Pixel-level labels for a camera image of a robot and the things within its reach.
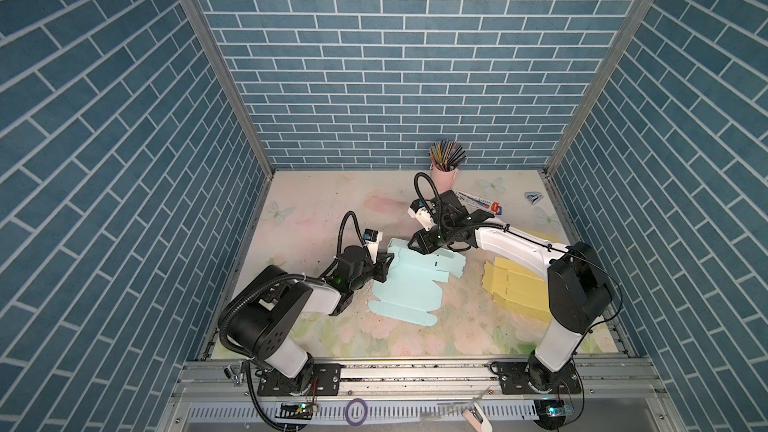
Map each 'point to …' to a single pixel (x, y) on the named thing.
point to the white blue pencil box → (471, 203)
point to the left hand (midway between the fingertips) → (392, 256)
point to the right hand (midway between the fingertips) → (411, 239)
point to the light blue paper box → (412, 290)
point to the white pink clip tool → (474, 414)
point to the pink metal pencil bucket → (444, 180)
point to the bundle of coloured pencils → (446, 155)
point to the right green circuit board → (552, 413)
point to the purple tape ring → (356, 412)
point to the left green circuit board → (297, 411)
